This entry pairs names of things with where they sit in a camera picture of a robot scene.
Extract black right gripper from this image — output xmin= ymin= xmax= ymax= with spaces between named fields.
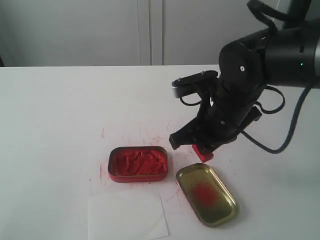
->
xmin=169 ymin=78 xmax=263 ymax=152

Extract red plastic stamp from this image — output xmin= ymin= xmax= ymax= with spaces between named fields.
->
xmin=192 ymin=144 xmax=214 ymax=163

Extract white paper sheet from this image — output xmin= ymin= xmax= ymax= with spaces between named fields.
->
xmin=87 ymin=189 xmax=169 ymax=240

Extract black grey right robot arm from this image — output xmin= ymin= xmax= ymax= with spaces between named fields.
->
xmin=169 ymin=26 xmax=320 ymax=156

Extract red ink tin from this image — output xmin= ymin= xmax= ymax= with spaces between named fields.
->
xmin=107 ymin=146 xmax=169 ymax=183

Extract gold metal tin lid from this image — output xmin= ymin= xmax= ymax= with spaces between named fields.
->
xmin=176 ymin=163 xmax=239 ymax=228

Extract white cabinet doors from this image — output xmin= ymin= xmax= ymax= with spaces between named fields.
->
xmin=0 ymin=0 xmax=283 ymax=67

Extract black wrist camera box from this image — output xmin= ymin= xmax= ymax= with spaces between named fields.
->
xmin=171 ymin=70 xmax=219 ymax=99

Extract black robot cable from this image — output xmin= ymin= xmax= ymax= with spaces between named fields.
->
xmin=179 ymin=0 xmax=320 ymax=154

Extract dark vertical post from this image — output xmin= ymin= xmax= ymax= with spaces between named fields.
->
xmin=271 ymin=0 xmax=312 ymax=64

